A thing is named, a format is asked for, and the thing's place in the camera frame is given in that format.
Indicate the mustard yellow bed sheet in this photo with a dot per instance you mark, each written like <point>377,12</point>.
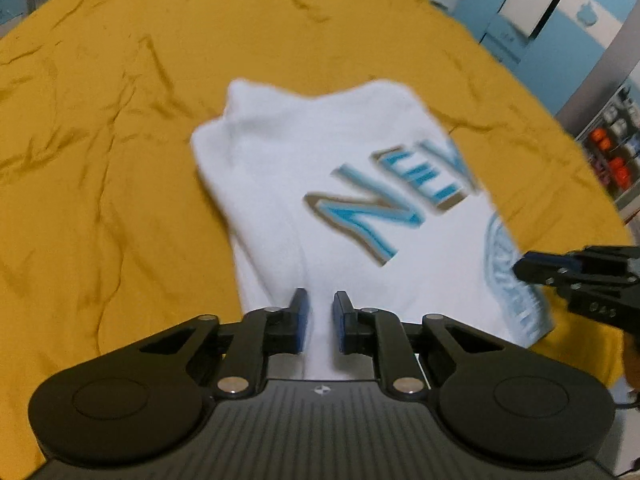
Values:
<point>110,150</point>

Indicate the blue and white wardrobe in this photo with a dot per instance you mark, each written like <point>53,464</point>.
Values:
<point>540,5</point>

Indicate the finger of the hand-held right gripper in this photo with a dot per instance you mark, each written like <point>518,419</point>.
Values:
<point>545,256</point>
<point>535,272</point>

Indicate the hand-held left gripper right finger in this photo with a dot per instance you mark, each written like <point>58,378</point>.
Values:
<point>340,321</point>

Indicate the white t-shirt with blue print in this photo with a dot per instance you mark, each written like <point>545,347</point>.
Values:
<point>320,180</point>

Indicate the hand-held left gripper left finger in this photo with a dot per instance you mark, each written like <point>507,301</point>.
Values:
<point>301,321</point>

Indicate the shelf with small wares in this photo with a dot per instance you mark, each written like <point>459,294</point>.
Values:
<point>617,150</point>

